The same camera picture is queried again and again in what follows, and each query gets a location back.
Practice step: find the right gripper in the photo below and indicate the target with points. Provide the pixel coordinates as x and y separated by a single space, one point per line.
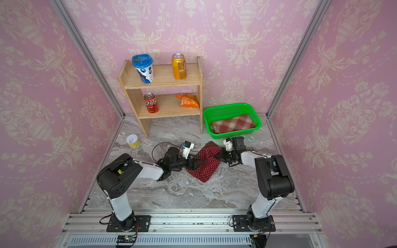
223 153

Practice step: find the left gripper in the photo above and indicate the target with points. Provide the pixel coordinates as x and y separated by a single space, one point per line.
189 166

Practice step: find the red polka dot skirt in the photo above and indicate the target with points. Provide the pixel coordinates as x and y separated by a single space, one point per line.
206 170

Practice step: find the green plastic basket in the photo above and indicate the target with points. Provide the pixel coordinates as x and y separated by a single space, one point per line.
215 113

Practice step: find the red plaid skirt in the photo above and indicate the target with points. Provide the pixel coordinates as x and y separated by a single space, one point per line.
238 123

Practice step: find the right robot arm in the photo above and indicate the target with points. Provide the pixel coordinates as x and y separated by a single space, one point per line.
274 183

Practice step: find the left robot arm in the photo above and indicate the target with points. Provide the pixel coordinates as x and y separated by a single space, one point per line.
116 178

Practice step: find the orange snack bag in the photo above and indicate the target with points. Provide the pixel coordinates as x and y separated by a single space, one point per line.
188 100

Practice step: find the small yellow tin can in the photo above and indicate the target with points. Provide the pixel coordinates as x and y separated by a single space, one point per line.
133 141

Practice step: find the red cola can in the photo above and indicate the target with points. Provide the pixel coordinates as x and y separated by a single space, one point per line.
151 103

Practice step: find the black connector box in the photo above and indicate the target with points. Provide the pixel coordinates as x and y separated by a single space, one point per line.
258 241

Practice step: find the small black circuit board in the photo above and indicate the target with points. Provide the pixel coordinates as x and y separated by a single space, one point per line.
125 241

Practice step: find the orange soda can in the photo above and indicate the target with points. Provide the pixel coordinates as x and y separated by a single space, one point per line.
179 66

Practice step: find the blue lidded cup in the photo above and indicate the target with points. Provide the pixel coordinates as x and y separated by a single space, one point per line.
143 63

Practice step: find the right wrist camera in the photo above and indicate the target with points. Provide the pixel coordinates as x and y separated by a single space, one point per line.
228 143

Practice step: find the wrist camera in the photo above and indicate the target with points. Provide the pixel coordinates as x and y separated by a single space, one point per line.
187 146
228 143

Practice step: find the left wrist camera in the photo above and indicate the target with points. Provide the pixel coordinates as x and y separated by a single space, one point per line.
187 146

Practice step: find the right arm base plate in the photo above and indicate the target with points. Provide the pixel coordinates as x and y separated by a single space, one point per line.
242 223

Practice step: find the aluminium front rail frame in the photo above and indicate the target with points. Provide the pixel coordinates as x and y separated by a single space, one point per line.
192 228

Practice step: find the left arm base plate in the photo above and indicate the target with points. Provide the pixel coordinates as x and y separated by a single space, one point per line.
142 223

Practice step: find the right aluminium corner post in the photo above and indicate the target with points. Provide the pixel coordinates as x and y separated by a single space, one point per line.
301 49

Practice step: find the aluminium corner post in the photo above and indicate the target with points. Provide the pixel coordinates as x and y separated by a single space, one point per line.
301 49
78 39

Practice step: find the left aluminium corner post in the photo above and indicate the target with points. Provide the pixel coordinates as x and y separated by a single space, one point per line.
78 39

